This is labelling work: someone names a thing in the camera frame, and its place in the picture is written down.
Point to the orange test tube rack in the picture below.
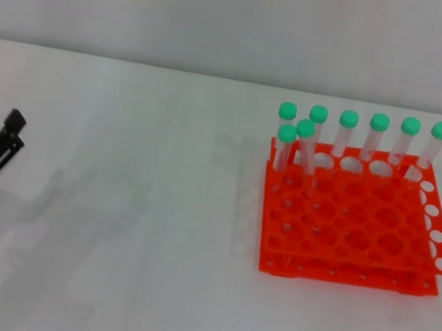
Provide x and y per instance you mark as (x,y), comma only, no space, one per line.
(344,234)

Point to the clear test tube green cap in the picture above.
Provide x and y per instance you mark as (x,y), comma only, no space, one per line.
(411,125)
(306,128)
(380,122)
(349,118)
(441,129)
(287,133)
(319,113)
(288,110)

